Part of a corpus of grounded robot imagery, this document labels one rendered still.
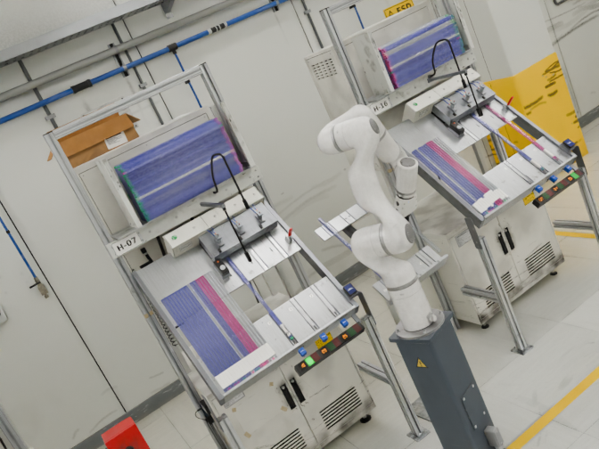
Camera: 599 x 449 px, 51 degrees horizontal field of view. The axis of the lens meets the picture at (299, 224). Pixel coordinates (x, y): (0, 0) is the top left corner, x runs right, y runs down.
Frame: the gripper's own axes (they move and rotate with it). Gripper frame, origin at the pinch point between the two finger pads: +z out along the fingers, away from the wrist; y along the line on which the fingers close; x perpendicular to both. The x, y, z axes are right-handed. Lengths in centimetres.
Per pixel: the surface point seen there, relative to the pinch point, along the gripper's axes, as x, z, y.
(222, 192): 68, -3, -48
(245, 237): 46, 7, -52
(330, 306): 0.5, 22.3, -43.2
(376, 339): -17, 39, -32
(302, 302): 9, 21, -51
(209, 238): 55, 6, -65
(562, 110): 78, 109, 276
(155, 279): 58, 13, -94
